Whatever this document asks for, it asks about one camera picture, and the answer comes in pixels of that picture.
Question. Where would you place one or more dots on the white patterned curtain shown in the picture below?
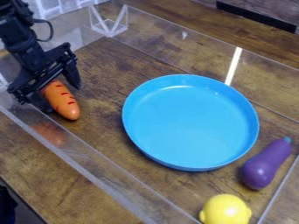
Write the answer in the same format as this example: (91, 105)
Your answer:
(47, 9)

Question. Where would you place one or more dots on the purple toy eggplant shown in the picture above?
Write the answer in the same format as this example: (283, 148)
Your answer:
(259, 169)

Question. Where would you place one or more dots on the orange toy carrot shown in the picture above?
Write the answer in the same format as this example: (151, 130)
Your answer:
(61, 100)

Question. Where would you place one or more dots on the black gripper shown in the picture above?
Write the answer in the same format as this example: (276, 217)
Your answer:
(40, 68)

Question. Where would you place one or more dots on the blue round tray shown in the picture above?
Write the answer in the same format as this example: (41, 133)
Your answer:
(190, 122)

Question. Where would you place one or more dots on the yellow toy lemon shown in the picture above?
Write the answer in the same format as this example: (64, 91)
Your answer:
(224, 209)

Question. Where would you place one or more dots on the clear acrylic enclosure wall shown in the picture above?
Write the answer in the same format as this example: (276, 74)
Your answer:
(76, 170)

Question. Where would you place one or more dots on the dark baseboard strip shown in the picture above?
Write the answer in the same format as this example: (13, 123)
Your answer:
(266, 20)

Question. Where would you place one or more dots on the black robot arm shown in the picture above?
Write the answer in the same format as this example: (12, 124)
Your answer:
(16, 33)

